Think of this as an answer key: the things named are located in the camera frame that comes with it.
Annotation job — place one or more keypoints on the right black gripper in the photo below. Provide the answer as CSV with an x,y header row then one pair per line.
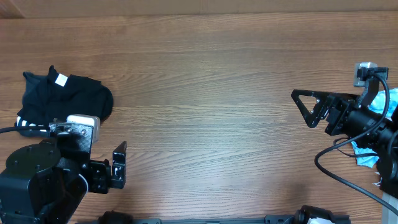
x,y
334,115

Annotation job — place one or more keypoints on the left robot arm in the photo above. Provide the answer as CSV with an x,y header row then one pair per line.
x,y
45,182

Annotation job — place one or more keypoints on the blue denim garment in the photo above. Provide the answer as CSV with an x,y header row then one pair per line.
x,y
378,184

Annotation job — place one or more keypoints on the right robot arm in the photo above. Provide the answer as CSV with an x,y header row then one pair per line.
x,y
364,127

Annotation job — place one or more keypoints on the plain black t-shirt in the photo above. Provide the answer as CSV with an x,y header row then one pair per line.
x,y
54,95

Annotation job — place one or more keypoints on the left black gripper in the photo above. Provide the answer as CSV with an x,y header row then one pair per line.
x,y
102,169

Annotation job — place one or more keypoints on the folded black shirt white letters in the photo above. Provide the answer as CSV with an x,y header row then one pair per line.
x,y
28,124

